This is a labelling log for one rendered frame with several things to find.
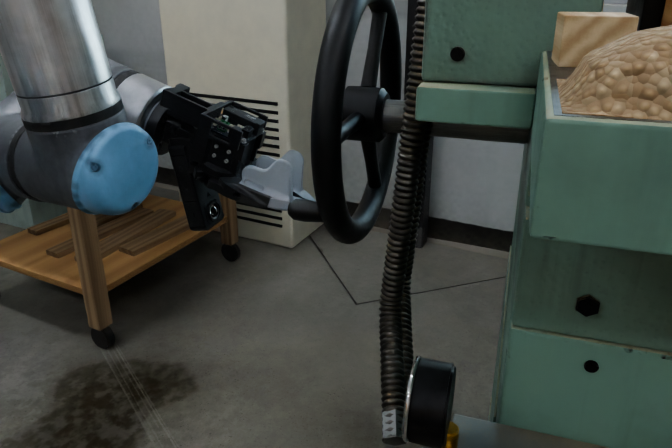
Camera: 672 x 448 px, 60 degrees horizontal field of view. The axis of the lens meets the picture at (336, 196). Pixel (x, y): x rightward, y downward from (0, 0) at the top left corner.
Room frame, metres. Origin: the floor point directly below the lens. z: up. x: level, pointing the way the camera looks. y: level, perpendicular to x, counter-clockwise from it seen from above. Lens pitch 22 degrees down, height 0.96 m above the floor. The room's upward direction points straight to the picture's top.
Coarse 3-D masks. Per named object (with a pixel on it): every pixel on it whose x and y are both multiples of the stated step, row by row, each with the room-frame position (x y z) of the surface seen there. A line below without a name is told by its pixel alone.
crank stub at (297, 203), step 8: (296, 200) 0.59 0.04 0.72; (304, 200) 0.59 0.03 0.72; (288, 208) 0.59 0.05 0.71; (296, 208) 0.58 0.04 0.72; (304, 208) 0.58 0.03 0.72; (312, 208) 0.58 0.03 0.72; (296, 216) 0.58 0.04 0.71; (304, 216) 0.58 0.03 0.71; (312, 216) 0.58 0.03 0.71; (320, 216) 0.57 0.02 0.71
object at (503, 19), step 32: (448, 0) 0.49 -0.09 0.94; (480, 0) 0.48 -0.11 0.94; (512, 0) 0.48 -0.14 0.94; (544, 0) 0.47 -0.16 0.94; (576, 0) 0.46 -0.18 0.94; (448, 32) 0.49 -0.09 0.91; (480, 32) 0.48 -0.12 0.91; (512, 32) 0.48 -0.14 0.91; (544, 32) 0.47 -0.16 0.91; (448, 64) 0.49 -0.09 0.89; (480, 64) 0.48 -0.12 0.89; (512, 64) 0.48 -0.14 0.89
